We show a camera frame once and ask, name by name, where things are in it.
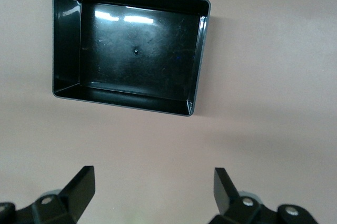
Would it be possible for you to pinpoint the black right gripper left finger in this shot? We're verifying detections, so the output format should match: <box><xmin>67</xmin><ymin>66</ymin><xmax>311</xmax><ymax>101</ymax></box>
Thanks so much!
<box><xmin>0</xmin><ymin>165</ymin><xmax>96</xmax><ymax>224</ymax></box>

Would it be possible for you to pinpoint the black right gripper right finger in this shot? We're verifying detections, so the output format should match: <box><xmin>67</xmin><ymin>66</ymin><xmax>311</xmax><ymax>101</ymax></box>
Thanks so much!
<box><xmin>209</xmin><ymin>167</ymin><xmax>320</xmax><ymax>224</ymax></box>

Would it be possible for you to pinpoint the black plastic box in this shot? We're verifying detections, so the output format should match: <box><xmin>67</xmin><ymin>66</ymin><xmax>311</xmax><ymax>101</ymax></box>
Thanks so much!
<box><xmin>51</xmin><ymin>0</ymin><xmax>212</xmax><ymax>117</ymax></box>

